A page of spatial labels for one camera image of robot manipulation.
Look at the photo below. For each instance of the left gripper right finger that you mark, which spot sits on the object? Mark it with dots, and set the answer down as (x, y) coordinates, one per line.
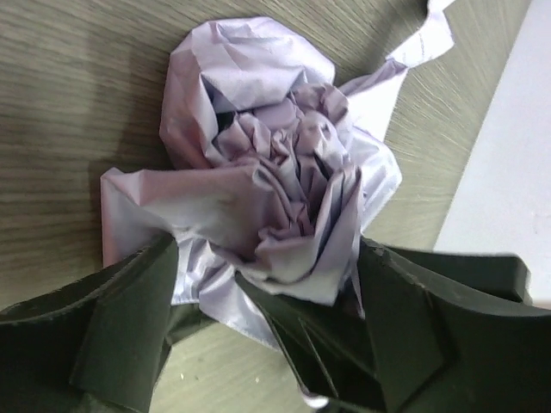
(441, 346)

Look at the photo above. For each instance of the lavender folding umbrella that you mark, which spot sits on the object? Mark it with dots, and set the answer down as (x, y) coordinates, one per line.
(277, 171)

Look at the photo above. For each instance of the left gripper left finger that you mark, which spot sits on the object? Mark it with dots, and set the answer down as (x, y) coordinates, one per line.
(95, 345)

